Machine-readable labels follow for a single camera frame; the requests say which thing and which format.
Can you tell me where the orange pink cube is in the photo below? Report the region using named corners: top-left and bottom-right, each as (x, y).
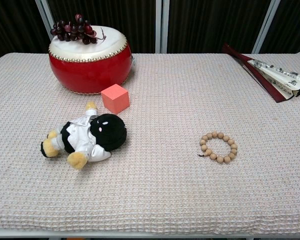
top-left (100, 83), bottom-right (130, 115)

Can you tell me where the folding fan with dark red ribs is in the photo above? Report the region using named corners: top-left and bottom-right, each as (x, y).
top-left (221, 42), bottom-right (300, 104)

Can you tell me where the dark red grape bunch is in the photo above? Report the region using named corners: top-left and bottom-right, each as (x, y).
top-left (50, 13), bottom-right (107, 46)

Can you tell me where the grey metal partition post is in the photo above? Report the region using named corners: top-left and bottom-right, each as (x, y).
top-left (35, 0), bottom-right (56, 45)
top-left (155, 0), bottom-right (170, 54)
top-left (251, 0), bottom-right (281, 54)

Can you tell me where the red drum with white skin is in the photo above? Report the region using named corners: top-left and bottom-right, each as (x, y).
top-left (48, 25), bottom-right (136, 96)

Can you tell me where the black-headed plush doll white shirt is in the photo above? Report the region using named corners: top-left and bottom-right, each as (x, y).
top-left (40, 101), bottom-right (128, 171)

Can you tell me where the wooden bead bracelet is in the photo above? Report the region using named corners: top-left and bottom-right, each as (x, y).
top-left (197, 131), bottom-right (238, 165)

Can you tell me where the beige woven tablecloth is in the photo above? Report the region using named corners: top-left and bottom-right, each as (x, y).
top-left (0, 52), bottom-right (300, 236)

